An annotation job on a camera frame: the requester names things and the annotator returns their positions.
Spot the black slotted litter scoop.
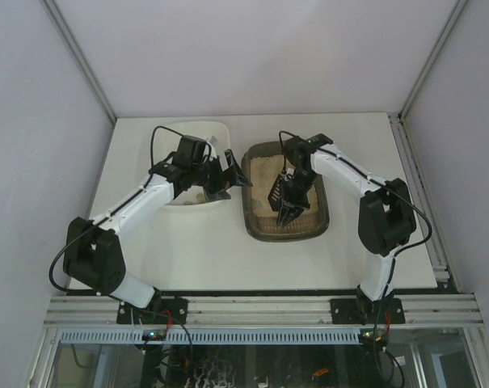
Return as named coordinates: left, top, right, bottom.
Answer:
left=268, top=173, right=286, bottom=212

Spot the brown translucent litter box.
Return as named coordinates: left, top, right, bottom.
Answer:
left=241, top=141, right=330, bottom=243

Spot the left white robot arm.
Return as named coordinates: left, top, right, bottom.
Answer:
left=61, top=149, right=252, bottom=309

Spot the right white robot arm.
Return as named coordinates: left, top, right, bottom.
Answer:
left=268, top=133, right=416, bottom=314

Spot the white plastic waste tray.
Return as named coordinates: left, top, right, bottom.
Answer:
left=153, top=120, right=230, bottom=210

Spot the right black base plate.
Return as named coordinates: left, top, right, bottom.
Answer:
left=330, top=297, right=406, bottom=325

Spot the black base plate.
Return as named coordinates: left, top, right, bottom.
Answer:
left=330, top=297, right=406, bottom=325
left=116, top=297, right=188, bottom=325

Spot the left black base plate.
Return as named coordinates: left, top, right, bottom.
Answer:
left=116, top=297, right=188, bottom=325

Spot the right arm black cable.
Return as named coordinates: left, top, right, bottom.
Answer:
left=278, top=129, right=433, bottom=324

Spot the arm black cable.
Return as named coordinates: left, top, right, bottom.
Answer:
left=278, top=129, right=433, bottom=324
left=48, top=125, right=188, bottom=294

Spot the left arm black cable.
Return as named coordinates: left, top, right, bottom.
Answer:
left=48, top=125, right=188, bottom=294

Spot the aluminium mounting rail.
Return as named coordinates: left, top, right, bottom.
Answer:
left=44, top=294, right=483, bottom=328

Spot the grey slotted cable duct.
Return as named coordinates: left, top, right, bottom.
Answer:
left=60, top=327, right=360, bottom=345

